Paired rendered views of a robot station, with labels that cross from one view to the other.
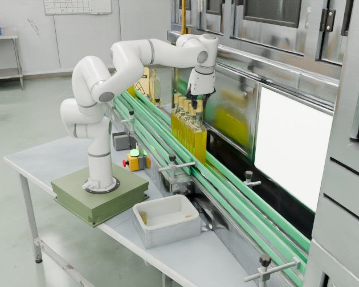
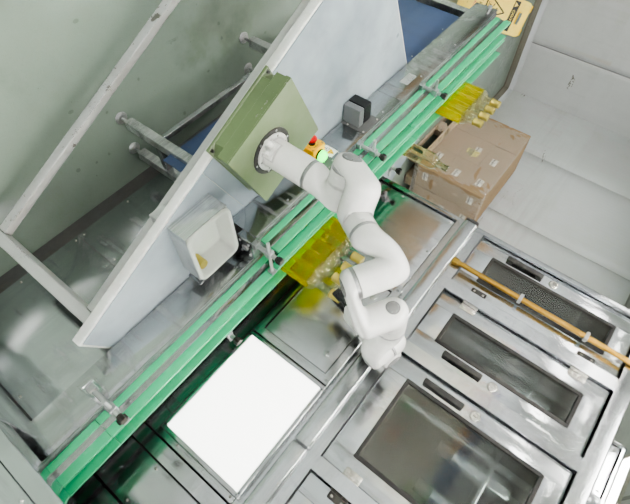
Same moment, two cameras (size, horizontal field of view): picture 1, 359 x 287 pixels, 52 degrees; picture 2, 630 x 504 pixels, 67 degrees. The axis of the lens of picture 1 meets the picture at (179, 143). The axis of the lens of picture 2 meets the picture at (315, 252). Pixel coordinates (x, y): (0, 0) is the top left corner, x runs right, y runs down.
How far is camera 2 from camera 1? 1.03 m
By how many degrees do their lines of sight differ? 37
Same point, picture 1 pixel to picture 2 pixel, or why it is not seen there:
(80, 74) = (387, 258)
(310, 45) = (325, 470)
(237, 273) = (132, 320)
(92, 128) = (335, 196)
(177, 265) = (143, 267)
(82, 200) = (246, 144)
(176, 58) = (370, 350)
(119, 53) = (387, 325)
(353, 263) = not seen: outside the picture
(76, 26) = not seen: outside the picture
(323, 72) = (296, 474)
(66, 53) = not seen: outside the picture
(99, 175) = (279, 166)
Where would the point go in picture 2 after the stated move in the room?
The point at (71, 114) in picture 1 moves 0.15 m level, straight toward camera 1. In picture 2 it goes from (352, 201) to (316, 235)
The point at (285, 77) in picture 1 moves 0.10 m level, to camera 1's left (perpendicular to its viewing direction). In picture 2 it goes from (312, 428) to (320, 410)
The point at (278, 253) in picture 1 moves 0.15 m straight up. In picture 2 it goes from (139, 391) to (173, 423)
